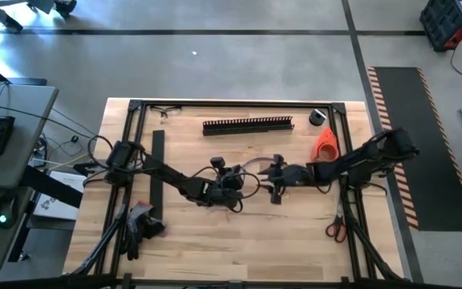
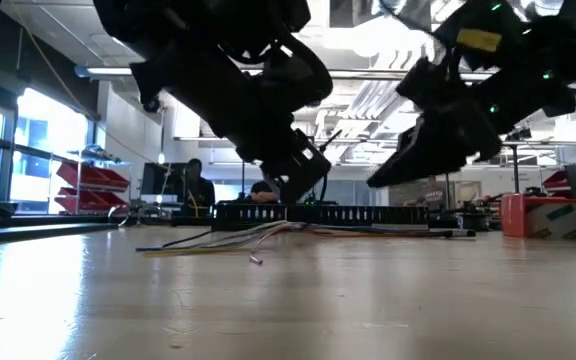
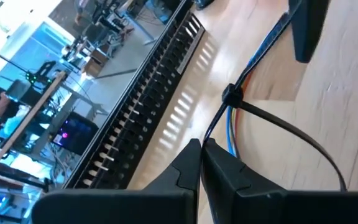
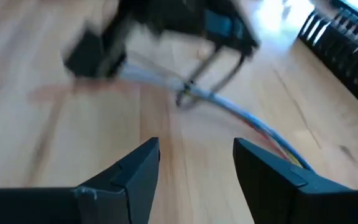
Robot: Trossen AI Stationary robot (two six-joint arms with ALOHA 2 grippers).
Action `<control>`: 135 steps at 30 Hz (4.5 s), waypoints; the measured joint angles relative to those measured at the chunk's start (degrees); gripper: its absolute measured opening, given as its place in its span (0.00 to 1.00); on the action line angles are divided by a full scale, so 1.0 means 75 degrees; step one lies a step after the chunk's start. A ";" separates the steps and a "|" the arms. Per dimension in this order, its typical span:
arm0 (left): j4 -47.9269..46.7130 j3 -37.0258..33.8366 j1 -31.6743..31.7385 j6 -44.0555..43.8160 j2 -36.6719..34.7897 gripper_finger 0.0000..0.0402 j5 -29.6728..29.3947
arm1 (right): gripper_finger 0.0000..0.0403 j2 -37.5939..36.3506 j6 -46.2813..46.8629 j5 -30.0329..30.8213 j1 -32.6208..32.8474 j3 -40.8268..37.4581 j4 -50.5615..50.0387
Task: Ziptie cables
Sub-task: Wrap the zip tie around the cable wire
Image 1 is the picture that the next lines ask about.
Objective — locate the black grey red work gloves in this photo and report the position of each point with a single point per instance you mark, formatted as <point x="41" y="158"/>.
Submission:
<point x="143" y="225"/>

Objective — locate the black computer mouse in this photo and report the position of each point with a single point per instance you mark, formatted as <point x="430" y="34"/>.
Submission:
<point x="5" y="212"/>

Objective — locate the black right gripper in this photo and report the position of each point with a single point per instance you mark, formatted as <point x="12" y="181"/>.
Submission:
<point x="295" y="176"/>

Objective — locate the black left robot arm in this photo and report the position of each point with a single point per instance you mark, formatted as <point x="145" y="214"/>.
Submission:
<point x="167" y="172"/>

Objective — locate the clear safety glasses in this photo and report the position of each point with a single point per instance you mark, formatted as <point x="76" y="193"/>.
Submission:
<point x="164" y="109"/>

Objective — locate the orange tape dispenser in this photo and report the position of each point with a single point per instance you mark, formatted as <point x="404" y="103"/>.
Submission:
<point x="323" y="140"/>

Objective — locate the black red tool crate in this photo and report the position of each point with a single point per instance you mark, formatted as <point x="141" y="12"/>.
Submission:
<point x="447" y="22"/>

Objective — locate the long black strip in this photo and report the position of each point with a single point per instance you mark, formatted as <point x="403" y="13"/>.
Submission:
<point x="157" y="172"/>

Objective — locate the grey desk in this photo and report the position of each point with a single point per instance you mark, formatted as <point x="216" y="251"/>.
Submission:
<point x="18" y="104"/>

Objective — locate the black tape roll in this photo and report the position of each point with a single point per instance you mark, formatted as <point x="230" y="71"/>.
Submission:
<point x="317" y="118"/>

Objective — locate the black orange-striped floor mat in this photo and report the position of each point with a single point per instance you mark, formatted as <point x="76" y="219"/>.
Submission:
<point x="423" y="152"/>

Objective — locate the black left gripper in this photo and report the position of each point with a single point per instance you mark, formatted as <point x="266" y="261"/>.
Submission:
<point x="227" y="196"/>

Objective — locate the white cardboard box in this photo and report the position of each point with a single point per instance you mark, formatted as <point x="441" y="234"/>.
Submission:
<point x="58" y="196"/>

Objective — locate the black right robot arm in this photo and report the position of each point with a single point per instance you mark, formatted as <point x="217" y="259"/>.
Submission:
<point x="359" y="158"/>

